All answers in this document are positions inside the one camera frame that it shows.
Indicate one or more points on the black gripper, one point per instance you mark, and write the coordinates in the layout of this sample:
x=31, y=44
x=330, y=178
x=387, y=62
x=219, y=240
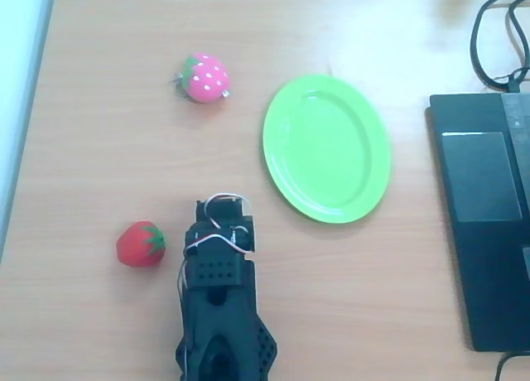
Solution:
x=224, y=207

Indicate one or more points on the red toy strawberry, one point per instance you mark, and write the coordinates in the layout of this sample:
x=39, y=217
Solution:
x=138, y=244

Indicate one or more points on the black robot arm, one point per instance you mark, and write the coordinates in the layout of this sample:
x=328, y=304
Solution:
x=223, y=314

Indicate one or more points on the green oval plate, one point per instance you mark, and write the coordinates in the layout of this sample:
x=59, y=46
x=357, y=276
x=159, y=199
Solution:
x=327, y=149

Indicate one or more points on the pink toy strawberry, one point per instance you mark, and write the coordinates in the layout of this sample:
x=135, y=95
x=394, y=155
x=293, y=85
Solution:
x=207, y=78

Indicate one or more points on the metal keyring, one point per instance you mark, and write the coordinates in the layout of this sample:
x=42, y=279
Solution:
x=177, y=87

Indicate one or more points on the black laptop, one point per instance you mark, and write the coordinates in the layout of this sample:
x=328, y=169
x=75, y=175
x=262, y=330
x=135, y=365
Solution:
x=480, y=232

